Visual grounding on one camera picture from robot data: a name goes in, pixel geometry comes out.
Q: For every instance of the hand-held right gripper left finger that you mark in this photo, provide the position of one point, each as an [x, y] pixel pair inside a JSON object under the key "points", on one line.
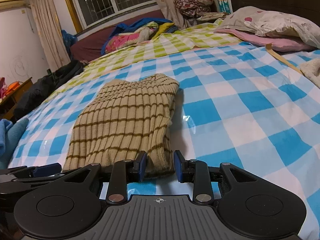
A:
{"points": [[143, 165]]}

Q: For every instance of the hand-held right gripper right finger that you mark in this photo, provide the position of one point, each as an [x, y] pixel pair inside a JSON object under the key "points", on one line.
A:
{"points": [[178, 166]]}

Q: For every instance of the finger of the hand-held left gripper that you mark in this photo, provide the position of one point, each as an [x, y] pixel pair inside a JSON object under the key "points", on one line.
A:
{"points": [[47, 169], [30, 185]]}

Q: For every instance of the beige striped ribbed sweater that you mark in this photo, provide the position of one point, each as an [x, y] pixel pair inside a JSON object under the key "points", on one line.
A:
{"points": [[125, 120]]}

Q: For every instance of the teal fleece garment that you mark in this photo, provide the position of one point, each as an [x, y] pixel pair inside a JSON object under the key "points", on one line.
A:
{"points": [[17, 135]]}

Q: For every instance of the light blue garment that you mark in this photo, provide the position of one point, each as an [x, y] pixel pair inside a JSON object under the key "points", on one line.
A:
{"points": [[5, 135]]}

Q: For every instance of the wooden cabinet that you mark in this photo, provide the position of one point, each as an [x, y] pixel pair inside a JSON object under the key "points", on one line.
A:
{"points": [[15, 100]]}

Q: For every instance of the blue checkered bed sheet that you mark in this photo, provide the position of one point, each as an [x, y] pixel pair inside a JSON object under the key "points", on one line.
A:
{"points": [[237, 117]]}

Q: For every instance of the black jacket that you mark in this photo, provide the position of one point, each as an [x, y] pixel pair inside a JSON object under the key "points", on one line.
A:
{"points": [[42, 87]]}

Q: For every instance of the orange item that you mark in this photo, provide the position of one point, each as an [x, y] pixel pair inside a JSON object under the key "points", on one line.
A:
{"points": [[12, 87]]}

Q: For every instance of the pink floral cloth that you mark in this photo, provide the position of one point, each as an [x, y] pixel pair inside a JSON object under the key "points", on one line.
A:
{"points": [[2, 87]]}

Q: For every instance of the green checkered bed sheet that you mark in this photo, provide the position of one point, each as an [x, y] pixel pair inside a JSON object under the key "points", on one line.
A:
{"points": [[150, 50]]}

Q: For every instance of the pink floral quilt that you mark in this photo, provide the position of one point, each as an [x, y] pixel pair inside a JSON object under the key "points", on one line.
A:
{"points": [[120, 41]]}

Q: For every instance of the blue patterned bag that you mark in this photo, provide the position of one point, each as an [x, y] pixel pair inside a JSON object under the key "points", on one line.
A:
{"points": [[68, 40]]}

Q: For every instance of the grey cloth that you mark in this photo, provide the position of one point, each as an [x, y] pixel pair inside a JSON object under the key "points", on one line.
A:
{"points": [[146, 33]]}

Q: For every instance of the maroon sofa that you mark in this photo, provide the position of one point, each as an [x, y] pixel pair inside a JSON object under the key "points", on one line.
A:
{"points": [[90, 42]]}

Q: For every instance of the yellow pillow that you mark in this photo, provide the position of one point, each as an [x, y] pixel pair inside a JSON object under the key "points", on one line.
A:
{"points": [[166, 27]]}

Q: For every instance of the beige curtain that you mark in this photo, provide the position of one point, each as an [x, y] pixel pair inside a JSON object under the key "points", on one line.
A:
{"points": [[167, 2], [47, 25]]}

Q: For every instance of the stack of folded cloths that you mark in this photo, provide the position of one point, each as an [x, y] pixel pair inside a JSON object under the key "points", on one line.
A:
{"points": [[212, 16]]}

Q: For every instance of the pink pillow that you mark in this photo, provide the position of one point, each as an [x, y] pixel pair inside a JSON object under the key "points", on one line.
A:
{"points": [[275, 42]]}

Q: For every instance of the white fluffy cloth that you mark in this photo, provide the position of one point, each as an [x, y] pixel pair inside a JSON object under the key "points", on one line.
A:
{"points": [[311, 71]]}

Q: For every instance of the dark floral cloth bundle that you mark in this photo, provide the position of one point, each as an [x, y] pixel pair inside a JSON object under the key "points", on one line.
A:
{"points": [[195, 2]]}

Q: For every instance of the barred window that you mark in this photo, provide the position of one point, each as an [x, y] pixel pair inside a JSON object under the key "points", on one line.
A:
{"points": [[107, 0]]}

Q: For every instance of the white printed pillow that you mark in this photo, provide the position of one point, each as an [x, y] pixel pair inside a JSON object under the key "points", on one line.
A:
{"points": [[270, 22]]}

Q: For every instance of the yellow printed package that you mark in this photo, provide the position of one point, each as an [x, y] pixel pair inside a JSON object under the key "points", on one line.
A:
{"points": [[222, 1]]}

